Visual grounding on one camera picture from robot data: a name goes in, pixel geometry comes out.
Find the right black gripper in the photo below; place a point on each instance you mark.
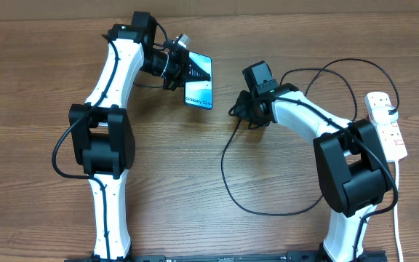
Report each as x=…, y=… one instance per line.
x=241, y=112

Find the white charger adapter plug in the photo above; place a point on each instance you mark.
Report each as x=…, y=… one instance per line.
x=383, y=115

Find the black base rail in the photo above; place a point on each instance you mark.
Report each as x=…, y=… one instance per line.
x=213, y=258

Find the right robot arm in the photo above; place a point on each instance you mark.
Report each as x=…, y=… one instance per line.
x=353, y=173

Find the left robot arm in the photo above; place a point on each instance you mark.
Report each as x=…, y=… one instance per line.
x=103, y=140

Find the Samsung Galaxy smartphone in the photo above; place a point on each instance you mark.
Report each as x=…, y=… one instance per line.
x=199, y=94

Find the white power strip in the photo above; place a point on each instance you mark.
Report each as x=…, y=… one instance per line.
x=389, y=135

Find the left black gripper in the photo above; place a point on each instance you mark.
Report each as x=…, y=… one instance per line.
x=185, y=70

